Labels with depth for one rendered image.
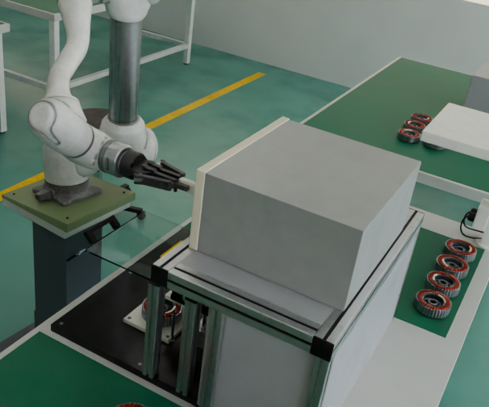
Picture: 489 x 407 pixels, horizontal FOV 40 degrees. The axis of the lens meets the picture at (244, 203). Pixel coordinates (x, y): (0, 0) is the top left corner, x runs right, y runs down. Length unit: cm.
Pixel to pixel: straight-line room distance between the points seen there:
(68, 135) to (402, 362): 108
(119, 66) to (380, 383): 126
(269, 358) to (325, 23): 528
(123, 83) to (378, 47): 436
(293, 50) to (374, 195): 527
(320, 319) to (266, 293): 13
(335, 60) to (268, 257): 517
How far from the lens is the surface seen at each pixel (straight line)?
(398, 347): 199
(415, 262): 240
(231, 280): 146
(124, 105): 229
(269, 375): 149
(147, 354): 167
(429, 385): 191
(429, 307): 213
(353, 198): 145
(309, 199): 140
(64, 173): 237
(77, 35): 197
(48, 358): 180
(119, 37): 218
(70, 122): 166
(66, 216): 231
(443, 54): 622
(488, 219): 258
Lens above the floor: 196
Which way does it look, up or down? 29 degrees down
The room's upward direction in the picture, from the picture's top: 8 degrees clockwise
